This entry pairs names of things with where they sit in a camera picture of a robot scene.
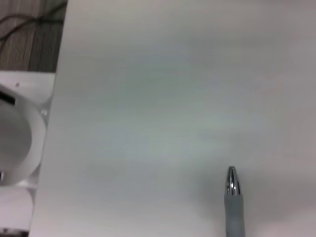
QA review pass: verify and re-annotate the black floor cable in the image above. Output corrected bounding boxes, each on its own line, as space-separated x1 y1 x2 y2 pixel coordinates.
0 14 65 43

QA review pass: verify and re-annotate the clear pen silver grip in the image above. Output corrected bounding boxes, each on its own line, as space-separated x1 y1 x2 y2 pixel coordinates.
224 166 245 237

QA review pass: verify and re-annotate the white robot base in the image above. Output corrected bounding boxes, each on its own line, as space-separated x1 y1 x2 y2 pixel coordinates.
0 71 56 237

